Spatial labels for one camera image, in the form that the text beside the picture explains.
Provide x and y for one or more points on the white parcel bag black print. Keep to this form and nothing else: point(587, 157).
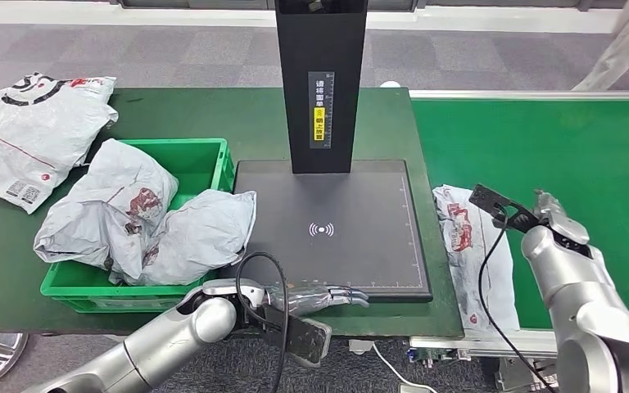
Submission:
point(38, 135)

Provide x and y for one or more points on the white bracket block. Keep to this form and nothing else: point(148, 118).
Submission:
point(360, 347)

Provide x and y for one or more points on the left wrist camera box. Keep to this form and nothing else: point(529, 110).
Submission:
point(303, 336)

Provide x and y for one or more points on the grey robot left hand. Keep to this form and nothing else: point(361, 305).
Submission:
point(309, 299)

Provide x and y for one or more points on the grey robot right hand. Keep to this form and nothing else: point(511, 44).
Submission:
point(550, 203)

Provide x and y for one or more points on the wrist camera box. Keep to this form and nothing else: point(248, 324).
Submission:
point(491, 201)
point(303, 336)

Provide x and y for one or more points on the plain grey parcel bag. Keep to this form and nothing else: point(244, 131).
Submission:
point(103, 201)

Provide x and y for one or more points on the black yellow label sticker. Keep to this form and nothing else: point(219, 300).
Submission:
point(320, 125)

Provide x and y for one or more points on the grey parcel bag red print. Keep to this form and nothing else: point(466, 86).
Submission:
point(463, 244)
point(200, 233)

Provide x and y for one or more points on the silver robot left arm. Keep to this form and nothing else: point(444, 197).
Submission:
point(157, 347)

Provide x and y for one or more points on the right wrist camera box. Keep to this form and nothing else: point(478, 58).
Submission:
point(491, 201)

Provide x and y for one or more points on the black inbound scanner machine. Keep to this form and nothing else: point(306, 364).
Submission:
point(322, 54)

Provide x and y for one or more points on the green plastic crate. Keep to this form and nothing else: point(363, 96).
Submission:
point(200, 157)

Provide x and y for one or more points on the small white round object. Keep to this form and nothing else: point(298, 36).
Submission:
point(390, 84)

